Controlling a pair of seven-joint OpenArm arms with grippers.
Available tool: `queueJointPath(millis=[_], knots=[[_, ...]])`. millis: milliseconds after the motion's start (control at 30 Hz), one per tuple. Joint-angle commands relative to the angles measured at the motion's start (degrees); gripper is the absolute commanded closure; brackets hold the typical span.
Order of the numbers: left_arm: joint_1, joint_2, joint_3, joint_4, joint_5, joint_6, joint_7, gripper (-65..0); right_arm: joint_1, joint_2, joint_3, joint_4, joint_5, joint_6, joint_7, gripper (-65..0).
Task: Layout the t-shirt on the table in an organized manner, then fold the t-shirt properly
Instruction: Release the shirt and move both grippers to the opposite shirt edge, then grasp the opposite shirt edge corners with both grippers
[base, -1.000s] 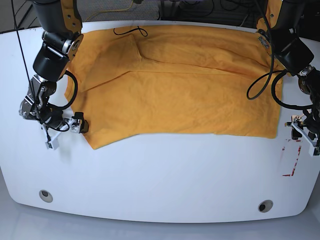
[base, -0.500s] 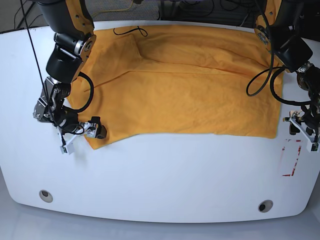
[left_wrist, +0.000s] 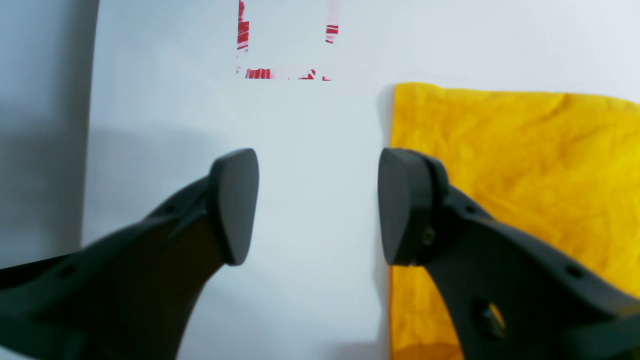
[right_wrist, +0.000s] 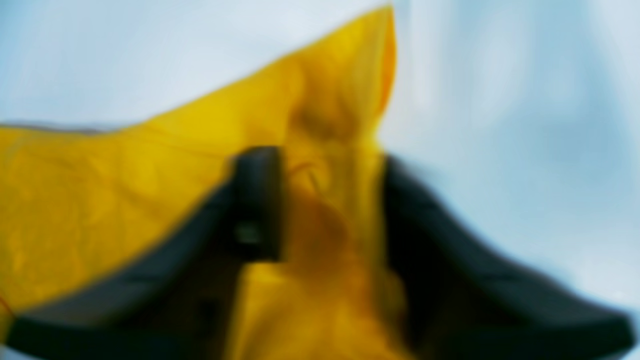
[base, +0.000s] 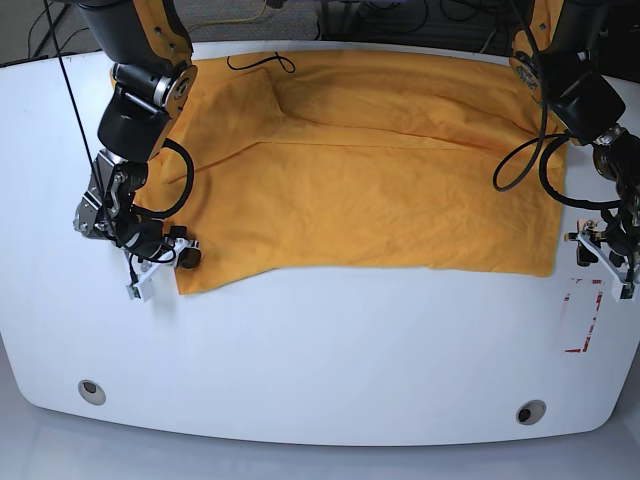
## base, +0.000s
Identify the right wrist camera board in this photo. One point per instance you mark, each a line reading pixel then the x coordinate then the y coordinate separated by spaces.
pixel 141 290

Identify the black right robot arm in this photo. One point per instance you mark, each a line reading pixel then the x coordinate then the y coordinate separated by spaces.
pixel 153 74

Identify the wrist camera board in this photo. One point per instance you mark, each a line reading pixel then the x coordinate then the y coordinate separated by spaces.
pixel 141 290
pixel 629 291

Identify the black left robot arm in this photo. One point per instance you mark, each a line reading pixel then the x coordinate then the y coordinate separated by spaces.
pixel 560 71

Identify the table grommet hole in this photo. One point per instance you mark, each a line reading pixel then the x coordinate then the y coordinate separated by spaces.
pixel 531 412
pixel 92 392

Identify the right table grommet hole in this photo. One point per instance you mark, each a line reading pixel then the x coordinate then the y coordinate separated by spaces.
pixel 531 412

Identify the yellow t-shirt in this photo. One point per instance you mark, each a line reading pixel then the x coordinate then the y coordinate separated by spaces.
pixel 361 159

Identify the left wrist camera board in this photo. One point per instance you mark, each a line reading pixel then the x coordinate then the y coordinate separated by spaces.
pixel 629 291

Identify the red tape rectangle marking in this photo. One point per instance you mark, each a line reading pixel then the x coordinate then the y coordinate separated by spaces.
pixel 579 314

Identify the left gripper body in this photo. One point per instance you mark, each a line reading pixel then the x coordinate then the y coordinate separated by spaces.
pixel 616 247

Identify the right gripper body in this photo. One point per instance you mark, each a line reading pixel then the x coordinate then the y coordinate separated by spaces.
pixel 150 244

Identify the left table grommet hole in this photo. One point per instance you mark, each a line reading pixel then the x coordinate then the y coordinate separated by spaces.
pixel 92 392

